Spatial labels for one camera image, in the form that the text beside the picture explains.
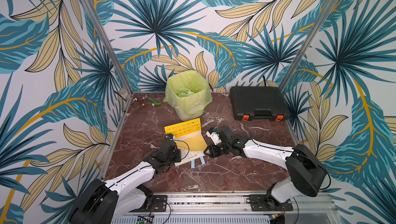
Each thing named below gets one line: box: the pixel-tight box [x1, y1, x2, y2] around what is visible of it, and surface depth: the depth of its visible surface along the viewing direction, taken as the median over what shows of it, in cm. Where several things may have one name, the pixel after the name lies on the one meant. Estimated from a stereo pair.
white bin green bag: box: [162, 70, 213, 122], surface depth 94 cm
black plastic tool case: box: [229, 86, 291, 122], surface depth 105 cm
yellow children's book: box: [163, 117, 208, 167], surface depth 90 cm
